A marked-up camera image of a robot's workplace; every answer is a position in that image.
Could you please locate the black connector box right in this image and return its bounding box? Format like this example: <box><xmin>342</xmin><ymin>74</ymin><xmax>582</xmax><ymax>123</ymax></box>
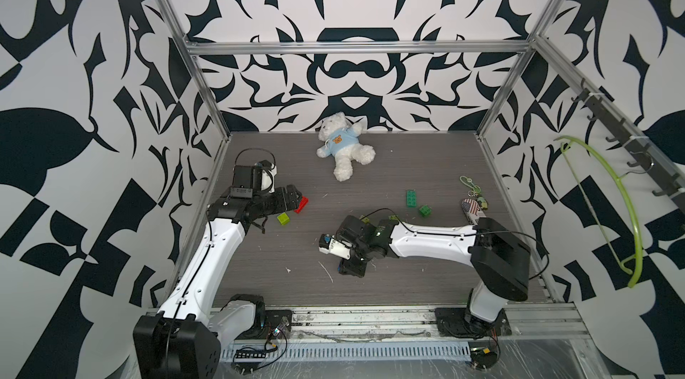
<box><xmin>470</xmin><ymin>348</ymin><xmax>499</xmax><ymax>371</ymax></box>

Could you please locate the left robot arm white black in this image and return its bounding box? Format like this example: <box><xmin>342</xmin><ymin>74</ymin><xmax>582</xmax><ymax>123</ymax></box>
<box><xmin>133</xmin><ymin>185</ymin><xmax>303</xmax><ymax>378</ymax></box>

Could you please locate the black wall hook rack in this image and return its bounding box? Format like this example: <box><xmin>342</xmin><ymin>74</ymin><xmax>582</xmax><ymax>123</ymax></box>
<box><xmin>574</xmin><ymin>78</ymin><xmax>684</xmax><ymax>211</ymax></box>

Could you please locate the white teddy bear blue shirt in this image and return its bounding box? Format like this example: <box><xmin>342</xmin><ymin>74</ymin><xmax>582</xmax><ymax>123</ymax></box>
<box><xmin>316</xmin><ymin>113</ymin><xmax>376</xmax><ymax>182</ymax></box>

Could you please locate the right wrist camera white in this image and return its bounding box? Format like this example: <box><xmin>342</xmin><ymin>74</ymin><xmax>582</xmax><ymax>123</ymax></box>
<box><xmin>319</xmin><ymin>234</ymin><xmax>351</xmax><ymax>260</ymax></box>

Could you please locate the lime lego brick small left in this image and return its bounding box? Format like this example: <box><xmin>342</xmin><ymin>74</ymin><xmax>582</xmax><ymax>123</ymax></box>
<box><xmin>278</xmin><ymin>212</ymin><xmax>291</xmax><ymax>226</ymax></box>

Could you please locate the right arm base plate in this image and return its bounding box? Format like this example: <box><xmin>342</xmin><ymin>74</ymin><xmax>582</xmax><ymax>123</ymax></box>
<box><xmin>433</xmin><ymin>308</ymin><xmax>512</xmax><ymax>340</ymax></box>

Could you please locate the red lego brick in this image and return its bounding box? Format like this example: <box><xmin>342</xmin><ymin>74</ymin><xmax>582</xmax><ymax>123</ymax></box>
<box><xmin>294</xmin><ymin>196</ymin><xmax>309</xmax><ymax>214</ymax></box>

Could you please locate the white vented cable duct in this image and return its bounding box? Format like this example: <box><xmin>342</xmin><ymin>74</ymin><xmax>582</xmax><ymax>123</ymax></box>
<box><xmin>221</xmin><ymin>340</ymin><xmax>472</xmax><ymax>363</ymax></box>

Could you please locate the aluminium frame crossbar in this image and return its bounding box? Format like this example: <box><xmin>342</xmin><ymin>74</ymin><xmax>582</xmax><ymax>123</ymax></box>
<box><xmin>186</xmin><ymin>40</ymin><xmax>529</xmax><ymax>56</ymax></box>

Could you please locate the flag pattern keychain pouch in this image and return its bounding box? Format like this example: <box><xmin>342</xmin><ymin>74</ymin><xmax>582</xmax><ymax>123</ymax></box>
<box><xmin>461</xmin><ymin>198</ymin><xmax>486</xmax><ymax>226</ymax></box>

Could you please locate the green lego brick small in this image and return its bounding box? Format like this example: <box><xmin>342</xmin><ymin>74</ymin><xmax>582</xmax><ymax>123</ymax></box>
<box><xmin>418</xmin><ymin>205</ymin><xmax>432</xmax><ymax>217</ymax></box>

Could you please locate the green plastic hanger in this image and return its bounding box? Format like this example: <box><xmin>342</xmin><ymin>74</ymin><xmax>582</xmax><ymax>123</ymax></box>
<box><xmin>554</xmin><ymin>135</ymin><xmax>644</xmax><ymax>289</ymax></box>

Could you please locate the black usb hub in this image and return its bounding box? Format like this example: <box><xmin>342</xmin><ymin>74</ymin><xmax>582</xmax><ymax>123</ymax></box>
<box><xmin>232</xmin><ymin>347</ymin><xmax>268</xmax><ymax>364</ymax></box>

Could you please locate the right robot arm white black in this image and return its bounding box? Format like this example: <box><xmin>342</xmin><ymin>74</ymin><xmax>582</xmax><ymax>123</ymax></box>
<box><xmin>319</xmin><ymin>215</ymin><xmax>531</xmax><ymax>336</ymax></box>

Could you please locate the green cord loop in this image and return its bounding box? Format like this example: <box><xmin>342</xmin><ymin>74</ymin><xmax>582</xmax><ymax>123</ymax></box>
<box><xmin>458</xmin><ymin>174</ymin><xmax>483</xmax><ymax>197</ymax></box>

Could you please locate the green lego brick long far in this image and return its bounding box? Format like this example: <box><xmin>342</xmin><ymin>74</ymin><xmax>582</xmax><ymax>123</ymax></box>
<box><xmin>406</xmin><ymin>189</ymin><xmax>418</xmax><ymax>208</ymax></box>

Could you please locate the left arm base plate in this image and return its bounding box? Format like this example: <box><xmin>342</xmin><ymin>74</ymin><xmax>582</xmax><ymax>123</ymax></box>
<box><xmin>237</xmin><ymin>309</ymin><xmax>294</xmax><ymax>340</ymax></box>

